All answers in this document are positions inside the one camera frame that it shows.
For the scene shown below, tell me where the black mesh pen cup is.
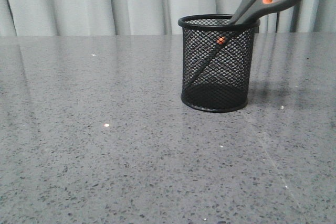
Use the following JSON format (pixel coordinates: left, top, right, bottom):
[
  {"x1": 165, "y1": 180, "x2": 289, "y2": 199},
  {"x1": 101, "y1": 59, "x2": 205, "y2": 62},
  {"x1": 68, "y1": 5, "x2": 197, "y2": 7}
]
[{"x1": 178, "y1": 14, "x2": 260, "y2": 113}]

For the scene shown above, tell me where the pale grey curtain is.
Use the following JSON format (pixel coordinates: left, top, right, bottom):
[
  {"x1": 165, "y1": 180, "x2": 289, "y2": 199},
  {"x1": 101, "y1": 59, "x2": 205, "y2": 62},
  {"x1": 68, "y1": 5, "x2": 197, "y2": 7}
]
[{"x1": 0, "y1": 0, "x2": 336, "y2": 37}]

